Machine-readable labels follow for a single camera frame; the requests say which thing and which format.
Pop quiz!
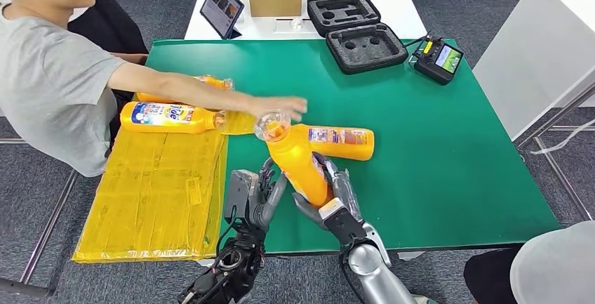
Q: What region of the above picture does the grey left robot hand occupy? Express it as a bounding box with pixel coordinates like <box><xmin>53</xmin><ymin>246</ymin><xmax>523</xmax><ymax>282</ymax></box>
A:
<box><xmin>248</xmin><ymin>157</ymin><xmax>289</xmax><ymax>233</ymax></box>

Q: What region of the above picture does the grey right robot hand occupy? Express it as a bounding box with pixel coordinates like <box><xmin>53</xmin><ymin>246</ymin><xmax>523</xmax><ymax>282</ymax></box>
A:
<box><xmin>291</xmin><ymin>152</ymin><xmax>363</xmax><ymax>232</ymax></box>

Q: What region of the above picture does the orange detergent bottle clear cap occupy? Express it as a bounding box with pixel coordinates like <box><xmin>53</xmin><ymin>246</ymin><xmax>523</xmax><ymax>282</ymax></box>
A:
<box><xmin>119</xmin><ymin>102</ymin><xmax>228</xmax><ymax>135</ymax></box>
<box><xmin>290</xmin><ymin>124</ymin><xmax>375</xmax><ymax>162</ymax></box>
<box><xmin>135</xmin><ymin>74</ymin><xmax>235</xmax><ymax>104</ymax></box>
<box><xmin>253</xmin><ymin>110</ymin><xmax>335</xmax><ymax>207</ymax></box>

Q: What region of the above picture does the yellow plastic sheet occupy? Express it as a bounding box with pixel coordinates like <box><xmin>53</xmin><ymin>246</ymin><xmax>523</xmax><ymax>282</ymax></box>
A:
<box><xmin>72</xmin><ymin>99</ymin><xmax>260</xmax><ymax>264</ymax></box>

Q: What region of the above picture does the black foam-lined carrying case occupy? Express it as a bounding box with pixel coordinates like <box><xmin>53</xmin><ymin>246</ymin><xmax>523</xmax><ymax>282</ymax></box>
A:
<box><xmin>307</xmin><ymin>0</ymin><xmax>410</xmax><ymax>76</ymax></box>

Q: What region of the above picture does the black remote controller with screen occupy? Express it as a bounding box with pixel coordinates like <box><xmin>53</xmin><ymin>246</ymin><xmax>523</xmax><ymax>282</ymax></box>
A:
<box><xmin>413</xmin><ymin>37</ymin><xmax>464</xmax><ymax>86</ymax></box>

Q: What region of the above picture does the small white plastic holder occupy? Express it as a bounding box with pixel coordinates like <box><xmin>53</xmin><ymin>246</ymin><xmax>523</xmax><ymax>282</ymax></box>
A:
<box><xmin>273</xmin><ymin>17</ymin><xmax>321</xmax><ymax>34</ymax></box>

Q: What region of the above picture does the black tablet with stand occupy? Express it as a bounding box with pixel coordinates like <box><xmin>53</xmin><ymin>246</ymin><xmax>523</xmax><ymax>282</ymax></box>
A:
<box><xmin>199</xmin><ymin>0</ymin><xmax>246</xmax><ymax>41</ymax></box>

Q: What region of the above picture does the person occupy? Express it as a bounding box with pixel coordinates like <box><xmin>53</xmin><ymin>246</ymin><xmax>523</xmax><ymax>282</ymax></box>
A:
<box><xmin>67</xmin><ymin>0</ymin><xmax>149</xmax><ymax>65</ymax></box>
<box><xmin>411</xmin><ymin>220</ymin><xmax>595</xmax><ymax>304</ymax></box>
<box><xmin>0</xmin><ymin>0</ymin><xmax>309</xmax><ymax>178</ymax></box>

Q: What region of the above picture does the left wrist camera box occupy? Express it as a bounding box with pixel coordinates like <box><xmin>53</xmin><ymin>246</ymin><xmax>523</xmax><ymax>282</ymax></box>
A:
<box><xmin>224</xmin><ymin>169</ymin><xmax>260</xmax><ymax>225</ymax></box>

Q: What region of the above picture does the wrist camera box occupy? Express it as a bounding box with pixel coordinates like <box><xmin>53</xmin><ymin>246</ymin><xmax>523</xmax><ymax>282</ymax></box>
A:
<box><xmin>319</xmin><ymin>197</ymin><xmax>368</xmax><ymax>246</ymax></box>
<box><xmin>224</xmin><ymin>169</ymin><xmax>260</xmax><ymax>225</ymax></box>

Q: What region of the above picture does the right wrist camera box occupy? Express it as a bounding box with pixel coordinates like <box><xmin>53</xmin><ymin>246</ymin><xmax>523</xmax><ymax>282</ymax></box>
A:
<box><xmin>319</xmin><ymin>197</ymin><xmax>368</xmax><ymax>246</ymax></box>

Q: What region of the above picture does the black controller cable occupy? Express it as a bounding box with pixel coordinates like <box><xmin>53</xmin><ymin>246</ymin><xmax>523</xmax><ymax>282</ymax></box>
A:
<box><xmin>403</xmin><ymin>34</ymin><xmax>431</xmax><ymax>49</ymax></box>

